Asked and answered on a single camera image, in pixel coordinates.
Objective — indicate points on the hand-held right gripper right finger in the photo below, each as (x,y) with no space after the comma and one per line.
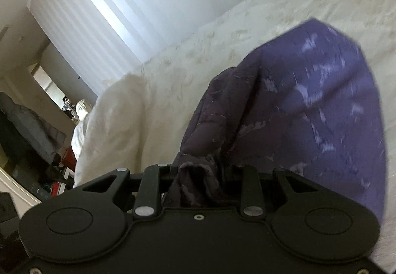
(249,187)

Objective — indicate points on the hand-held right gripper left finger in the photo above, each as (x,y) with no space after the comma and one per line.
(151,187)

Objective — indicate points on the purple patterned garment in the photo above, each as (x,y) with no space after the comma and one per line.
(294,113)

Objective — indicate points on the small red container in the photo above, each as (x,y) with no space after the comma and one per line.
(58,189)

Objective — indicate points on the white fluffy blanket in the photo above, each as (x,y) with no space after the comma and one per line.
(191,63)

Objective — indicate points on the white sheer curtain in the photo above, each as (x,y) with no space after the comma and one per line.
(92,14)

